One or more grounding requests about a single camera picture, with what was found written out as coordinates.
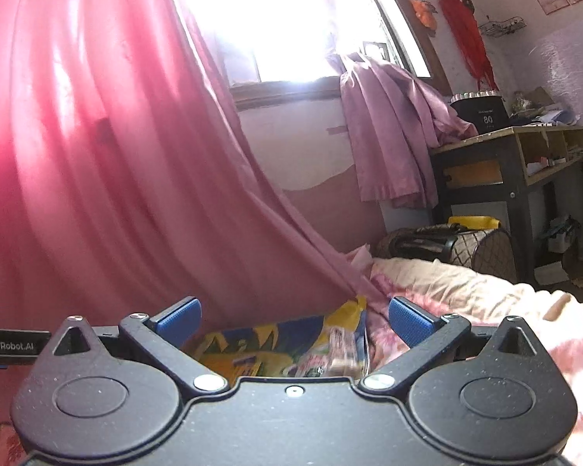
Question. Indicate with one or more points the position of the red hanging decoration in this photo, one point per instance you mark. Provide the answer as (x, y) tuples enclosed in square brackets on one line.
[(465, 30)]

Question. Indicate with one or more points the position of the dark blue snack stick pack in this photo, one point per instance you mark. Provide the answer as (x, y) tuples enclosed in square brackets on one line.
[(246, 366)]

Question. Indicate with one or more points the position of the yellow item behind handbag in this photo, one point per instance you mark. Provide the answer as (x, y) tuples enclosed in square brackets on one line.
[(476, 222)]

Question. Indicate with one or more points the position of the large pink curtain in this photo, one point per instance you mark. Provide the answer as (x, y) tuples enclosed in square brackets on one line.
[(126, 183)]

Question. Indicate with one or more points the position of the clear nut bar pack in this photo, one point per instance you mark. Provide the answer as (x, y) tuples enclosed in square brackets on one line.
[(340, 355)]

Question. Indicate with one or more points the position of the pink floral bedsheet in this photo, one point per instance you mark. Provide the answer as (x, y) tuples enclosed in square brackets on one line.
[(556, 317)]

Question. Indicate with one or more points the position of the colourful cardboard tray box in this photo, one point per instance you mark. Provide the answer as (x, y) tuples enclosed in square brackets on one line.
[(280, 345)]

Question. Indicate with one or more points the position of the black box with number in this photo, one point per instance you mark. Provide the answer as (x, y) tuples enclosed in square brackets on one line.
[(485, 109)]

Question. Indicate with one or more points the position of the wire wall shelf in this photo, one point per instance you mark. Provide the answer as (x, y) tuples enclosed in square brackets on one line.
[(496, 29)]

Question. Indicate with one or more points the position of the small purple curtain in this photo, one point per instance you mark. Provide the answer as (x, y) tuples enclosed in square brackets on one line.
[(393, 121)]

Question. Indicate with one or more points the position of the black wooden desk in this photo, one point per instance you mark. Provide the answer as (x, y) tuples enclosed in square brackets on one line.
[(507, 166)]

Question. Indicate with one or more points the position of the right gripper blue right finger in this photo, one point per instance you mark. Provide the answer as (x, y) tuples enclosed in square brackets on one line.
[(431, 341)]

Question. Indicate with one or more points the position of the orange wall ornament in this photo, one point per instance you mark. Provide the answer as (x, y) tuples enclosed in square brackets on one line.
[(426, 13)]

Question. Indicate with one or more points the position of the white green seaweed snack pouch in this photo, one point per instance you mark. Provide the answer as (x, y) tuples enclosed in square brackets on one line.
[(314, 363)]

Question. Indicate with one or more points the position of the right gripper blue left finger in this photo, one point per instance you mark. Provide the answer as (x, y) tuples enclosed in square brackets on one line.
[(158, 341)]

